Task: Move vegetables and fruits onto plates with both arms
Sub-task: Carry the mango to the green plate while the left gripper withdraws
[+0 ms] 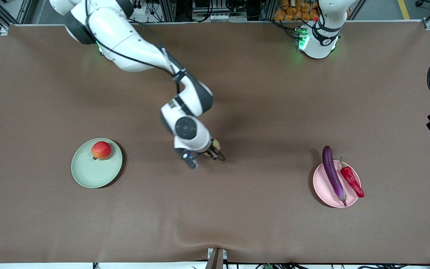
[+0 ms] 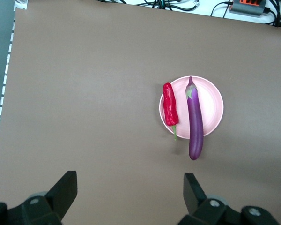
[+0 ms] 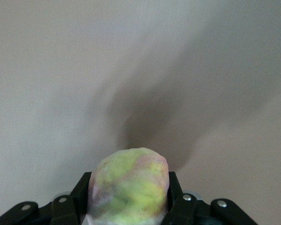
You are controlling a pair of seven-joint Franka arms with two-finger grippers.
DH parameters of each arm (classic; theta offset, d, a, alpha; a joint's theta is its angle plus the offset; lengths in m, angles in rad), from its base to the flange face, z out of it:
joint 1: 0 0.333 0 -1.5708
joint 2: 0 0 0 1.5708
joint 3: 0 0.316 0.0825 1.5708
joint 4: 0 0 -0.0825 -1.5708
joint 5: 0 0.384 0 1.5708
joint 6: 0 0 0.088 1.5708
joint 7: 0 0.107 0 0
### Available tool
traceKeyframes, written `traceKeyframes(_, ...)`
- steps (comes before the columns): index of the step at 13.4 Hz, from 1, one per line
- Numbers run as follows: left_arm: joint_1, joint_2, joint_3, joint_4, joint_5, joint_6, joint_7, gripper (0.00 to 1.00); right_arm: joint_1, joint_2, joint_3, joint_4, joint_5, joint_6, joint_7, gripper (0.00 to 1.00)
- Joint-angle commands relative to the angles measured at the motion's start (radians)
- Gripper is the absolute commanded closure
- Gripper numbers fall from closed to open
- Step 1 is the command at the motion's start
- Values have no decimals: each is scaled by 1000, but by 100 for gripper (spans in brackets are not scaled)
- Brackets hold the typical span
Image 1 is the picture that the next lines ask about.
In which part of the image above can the pale green round plate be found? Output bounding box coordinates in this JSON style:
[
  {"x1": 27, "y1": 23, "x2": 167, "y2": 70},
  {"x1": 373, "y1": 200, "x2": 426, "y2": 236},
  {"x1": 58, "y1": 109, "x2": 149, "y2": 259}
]
[{"x1": 71, "y1": 138, "x2": 123, "y2": 189}]

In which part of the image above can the grey electronics box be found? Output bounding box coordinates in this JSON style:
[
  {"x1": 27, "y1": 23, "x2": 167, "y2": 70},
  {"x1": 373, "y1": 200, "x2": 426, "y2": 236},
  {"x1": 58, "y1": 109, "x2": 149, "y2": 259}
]
[{"x1": 192, "y1": 0, "x2": 248, "y2": 22}]

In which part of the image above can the white power strip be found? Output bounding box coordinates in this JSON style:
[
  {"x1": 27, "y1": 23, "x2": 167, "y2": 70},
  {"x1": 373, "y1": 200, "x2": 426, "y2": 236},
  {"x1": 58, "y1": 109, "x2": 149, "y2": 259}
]
[{"x1": 131, "y1": 2, "x2": 152, "y2": 20}]

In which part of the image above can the red chili pepper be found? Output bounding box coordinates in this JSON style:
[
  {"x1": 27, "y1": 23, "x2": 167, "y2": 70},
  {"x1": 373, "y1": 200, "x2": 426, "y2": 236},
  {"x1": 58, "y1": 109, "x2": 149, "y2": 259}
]
[{"x1": 339, "y1": 157, "x2": 365, "y2": 198}]

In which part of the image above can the purple eggplant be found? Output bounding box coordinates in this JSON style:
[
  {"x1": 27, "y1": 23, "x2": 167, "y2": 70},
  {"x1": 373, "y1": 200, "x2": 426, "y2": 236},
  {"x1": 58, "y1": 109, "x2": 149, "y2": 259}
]
[{"x1": 322, "y1": 145, "x2": 348, "y2": 207}]

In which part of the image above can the orange lumpy items pile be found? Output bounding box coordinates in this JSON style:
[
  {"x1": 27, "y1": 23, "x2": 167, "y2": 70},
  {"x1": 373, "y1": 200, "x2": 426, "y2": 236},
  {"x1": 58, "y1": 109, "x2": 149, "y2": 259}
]
[{"x1": 274, "y1": 0, "x2": 322, "y2": 22}]

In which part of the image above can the red apple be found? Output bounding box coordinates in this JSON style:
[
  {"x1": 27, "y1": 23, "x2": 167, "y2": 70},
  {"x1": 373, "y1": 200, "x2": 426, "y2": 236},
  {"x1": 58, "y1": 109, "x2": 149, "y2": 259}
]
[{"x1": 91, "y1": 141, "x2": 112, "y2": 160}]

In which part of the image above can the pink round plate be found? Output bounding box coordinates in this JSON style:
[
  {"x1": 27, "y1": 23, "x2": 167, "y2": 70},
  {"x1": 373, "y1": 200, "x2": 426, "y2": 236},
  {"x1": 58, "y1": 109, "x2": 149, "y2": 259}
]
[{"x1": 312, "y1": 160, "x2": 361, "y2": 208}]

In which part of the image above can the brown table cloth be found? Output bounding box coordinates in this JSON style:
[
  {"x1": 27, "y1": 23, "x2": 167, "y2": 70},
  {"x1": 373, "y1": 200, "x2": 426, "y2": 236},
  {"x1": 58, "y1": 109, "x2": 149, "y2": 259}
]
[{"x1": 0, "y1": 22, "x2": 430, "y2": 264}]

